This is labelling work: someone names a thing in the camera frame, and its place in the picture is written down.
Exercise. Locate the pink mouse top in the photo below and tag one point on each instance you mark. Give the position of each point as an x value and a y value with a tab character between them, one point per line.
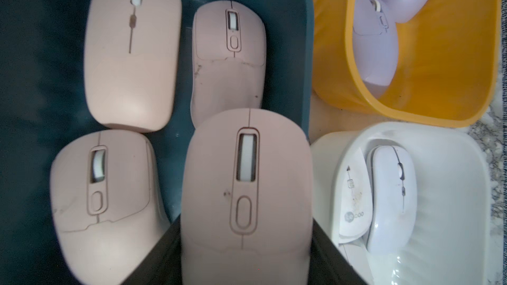
247	201

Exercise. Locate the yellow storage box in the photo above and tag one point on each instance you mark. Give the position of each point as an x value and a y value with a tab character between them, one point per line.
447	70

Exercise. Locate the white mouse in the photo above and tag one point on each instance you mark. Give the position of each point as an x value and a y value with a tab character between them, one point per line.
394	195
355	254
353	208

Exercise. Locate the white storage box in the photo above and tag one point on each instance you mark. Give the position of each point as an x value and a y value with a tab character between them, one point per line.
451	235

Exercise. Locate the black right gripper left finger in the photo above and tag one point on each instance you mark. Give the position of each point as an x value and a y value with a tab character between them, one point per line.
163	263

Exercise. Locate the teal storage box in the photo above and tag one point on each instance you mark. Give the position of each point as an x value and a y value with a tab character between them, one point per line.
43	108

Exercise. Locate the peach pink mouse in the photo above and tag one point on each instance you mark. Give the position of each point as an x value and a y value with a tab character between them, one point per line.
131	51

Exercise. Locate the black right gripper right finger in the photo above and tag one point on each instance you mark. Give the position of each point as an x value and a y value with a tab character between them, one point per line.
327	265

